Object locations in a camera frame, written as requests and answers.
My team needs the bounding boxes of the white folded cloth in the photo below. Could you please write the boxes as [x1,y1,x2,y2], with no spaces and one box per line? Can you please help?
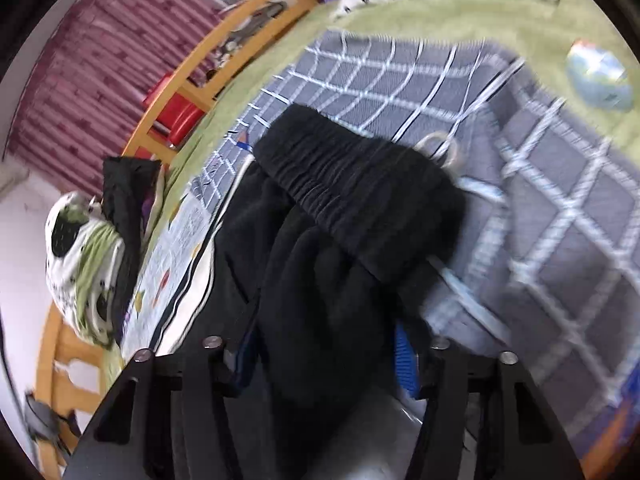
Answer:
[160,157,256,356]

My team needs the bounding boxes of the black pants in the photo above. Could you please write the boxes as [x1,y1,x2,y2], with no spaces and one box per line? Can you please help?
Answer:
[202,105,468,441]

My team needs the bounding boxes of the panda print quilt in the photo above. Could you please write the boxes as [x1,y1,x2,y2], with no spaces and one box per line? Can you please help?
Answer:
[45,191,126,346]

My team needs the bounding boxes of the green bed blanket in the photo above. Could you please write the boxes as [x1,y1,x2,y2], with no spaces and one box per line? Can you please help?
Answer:
[120,0,640,376]

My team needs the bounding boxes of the red plastic stool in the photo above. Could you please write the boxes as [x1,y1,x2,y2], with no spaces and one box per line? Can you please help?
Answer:
[142,72,203,148]

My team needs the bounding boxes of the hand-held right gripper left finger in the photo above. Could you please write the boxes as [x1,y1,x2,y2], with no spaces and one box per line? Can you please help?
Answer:
[62,330,261,480]

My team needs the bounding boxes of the dark grey object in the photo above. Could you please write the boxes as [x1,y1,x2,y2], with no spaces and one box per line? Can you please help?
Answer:
[24,389,83,456]

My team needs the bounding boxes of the maroon curtain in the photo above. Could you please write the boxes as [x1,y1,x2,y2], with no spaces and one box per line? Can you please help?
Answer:
[5,0,236,196]

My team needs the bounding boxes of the light blue printed bag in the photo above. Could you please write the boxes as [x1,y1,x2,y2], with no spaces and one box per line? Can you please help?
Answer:
[565,40,633,111]

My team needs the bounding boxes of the fruit print lace cloth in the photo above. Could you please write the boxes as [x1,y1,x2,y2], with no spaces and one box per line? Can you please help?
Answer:
[122,195,221,356]

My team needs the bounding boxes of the wooden bed frame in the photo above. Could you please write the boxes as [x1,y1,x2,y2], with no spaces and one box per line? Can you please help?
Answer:
[35,0,321,480]

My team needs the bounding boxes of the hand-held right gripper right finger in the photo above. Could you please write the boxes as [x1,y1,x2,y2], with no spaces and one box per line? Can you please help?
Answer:
[392,322,586,480]

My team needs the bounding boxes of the black jacket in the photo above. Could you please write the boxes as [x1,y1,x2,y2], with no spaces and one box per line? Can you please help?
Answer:
[102,156,163,331]

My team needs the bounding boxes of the grey plaid blanket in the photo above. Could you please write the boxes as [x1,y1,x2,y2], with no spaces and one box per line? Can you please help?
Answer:
[190,30,640,456]

